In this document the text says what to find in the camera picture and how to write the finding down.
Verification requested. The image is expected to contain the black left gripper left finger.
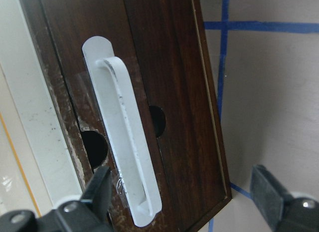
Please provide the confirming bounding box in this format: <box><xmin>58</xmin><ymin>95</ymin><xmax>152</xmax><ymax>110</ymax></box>
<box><xmin>0</xmin><ymin>166</ymin><xmax>112</xmax><ymax>232</ymax></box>

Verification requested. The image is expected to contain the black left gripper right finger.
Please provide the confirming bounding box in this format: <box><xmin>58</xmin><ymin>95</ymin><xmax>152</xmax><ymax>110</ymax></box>
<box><xmin>250</xmin><ymin>165</ymin><xmax>319</xmax><ymax>232</ymax></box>

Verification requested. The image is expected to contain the white drawer handle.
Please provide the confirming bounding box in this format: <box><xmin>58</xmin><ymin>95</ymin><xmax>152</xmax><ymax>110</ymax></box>
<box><xmin>82</xmin><ymin>36</ymin><xmax>162</xmax><ymax>227</ymax></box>

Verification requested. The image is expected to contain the brown wooden drawer cabinet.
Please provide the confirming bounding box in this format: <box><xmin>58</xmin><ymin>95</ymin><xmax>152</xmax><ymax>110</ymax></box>
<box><xmin>20</xmin><ymin>0</ymin><xmax>232</xmax><ymax>232</ymax></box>

